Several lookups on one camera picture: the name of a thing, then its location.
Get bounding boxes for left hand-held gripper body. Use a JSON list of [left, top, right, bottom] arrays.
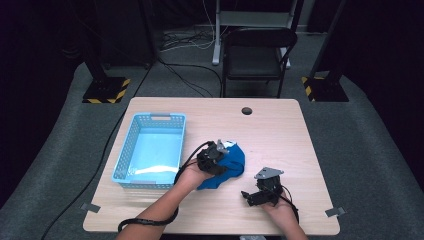
[[196, 139, 231, 173]]

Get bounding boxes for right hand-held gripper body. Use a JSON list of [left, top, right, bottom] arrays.
[[254, 166, 285, 201]]

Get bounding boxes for blue cloth garment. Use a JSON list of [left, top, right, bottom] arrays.
[[196, 142, 246, 191]]

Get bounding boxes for light blue plastic basket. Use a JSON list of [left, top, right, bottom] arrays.
[[110, 112, 187, 190]]

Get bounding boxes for person's right hand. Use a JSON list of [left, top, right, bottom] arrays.
[[261, 191, 296, 223]]

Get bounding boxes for person's left hand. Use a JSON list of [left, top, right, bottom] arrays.
[[173, 161, 211, 192]]

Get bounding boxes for grey tape piece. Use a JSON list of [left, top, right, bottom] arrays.
[[325, 206, 347, 218], [80, 202, 102, 214]]

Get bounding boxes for black folding chair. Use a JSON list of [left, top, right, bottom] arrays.
[[221, 27, 299, 99]]

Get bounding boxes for black stand with striped base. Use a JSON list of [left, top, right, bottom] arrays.
[[301, 0, 350, 103], [82, 0, 132, 104]]

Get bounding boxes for white metal stand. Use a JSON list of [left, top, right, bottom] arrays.
[[212, 0, 299, 70]]

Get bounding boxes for right hand-held gripper cable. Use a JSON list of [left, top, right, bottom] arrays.
[[279, 185, 300, 225]]

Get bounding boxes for hand-held gripper cable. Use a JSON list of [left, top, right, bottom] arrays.
[[117, 140, 214, 233], [279, 185, 300, 225]]

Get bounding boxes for looping black floor cable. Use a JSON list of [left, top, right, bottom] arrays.
[[157, 57, 224, 98]]

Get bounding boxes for left hand-held gripper cable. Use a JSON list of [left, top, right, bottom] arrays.
[[117, 140, 214, 233]]

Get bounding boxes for long black floor cable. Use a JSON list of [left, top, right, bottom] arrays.
[[40, 64, 154, 240]]

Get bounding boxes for bundle of floor cables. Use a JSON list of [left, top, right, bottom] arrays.
[[159, 0, 221, 53]]

